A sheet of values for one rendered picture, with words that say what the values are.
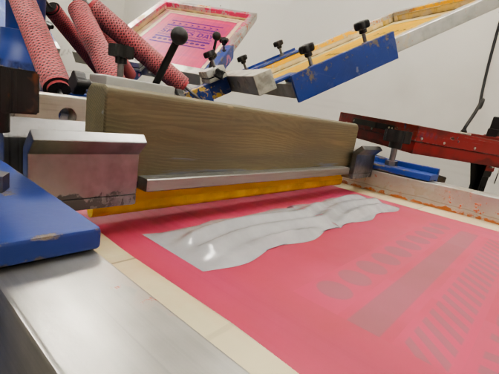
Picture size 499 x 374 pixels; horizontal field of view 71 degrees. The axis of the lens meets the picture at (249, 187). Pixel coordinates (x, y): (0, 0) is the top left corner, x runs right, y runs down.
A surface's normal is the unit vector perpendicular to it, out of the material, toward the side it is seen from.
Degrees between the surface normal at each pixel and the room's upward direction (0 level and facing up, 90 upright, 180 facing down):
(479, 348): 3
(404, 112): 90
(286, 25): 90
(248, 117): 87
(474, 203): 90
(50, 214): 3
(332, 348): 3
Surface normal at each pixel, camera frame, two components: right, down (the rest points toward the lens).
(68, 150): 0.42, 0.86
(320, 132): 0.74, 0.25
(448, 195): -0.66, 0.07
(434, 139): 0.31, 0.29
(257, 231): 0.54, -0.68
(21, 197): 0.14, -0.97
